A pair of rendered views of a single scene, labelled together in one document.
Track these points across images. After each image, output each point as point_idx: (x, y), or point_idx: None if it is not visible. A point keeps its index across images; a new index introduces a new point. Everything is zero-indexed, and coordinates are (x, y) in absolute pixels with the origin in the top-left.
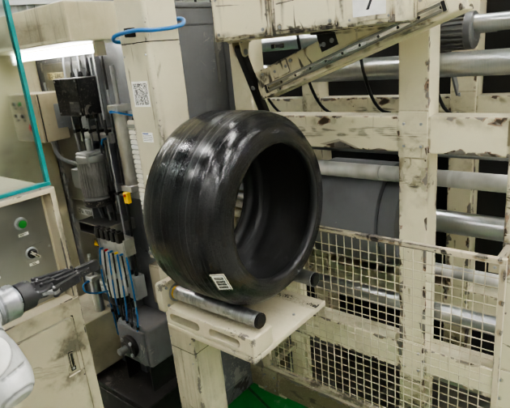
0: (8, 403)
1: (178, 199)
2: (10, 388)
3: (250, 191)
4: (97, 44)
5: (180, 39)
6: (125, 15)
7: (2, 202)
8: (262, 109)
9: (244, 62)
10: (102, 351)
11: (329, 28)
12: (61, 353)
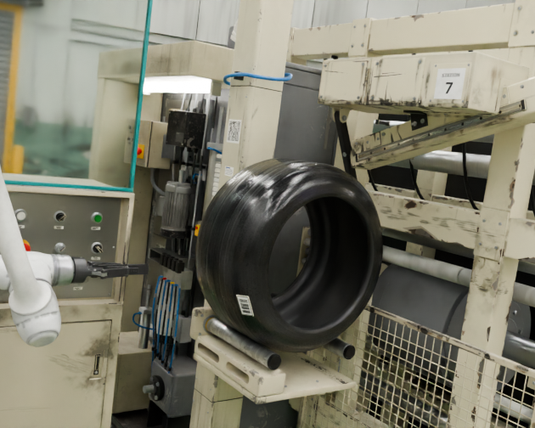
0: (33, 339)
1: (229, 218)
2: (39, 325)
3: (314, 252)
4: (214, 85)
5: (293, 98)
6: (240, 61)
7: (88, 192)
8: None
9: (340, 127)
10: (130, 391)
11: (413, 105)
12: (90, 351)
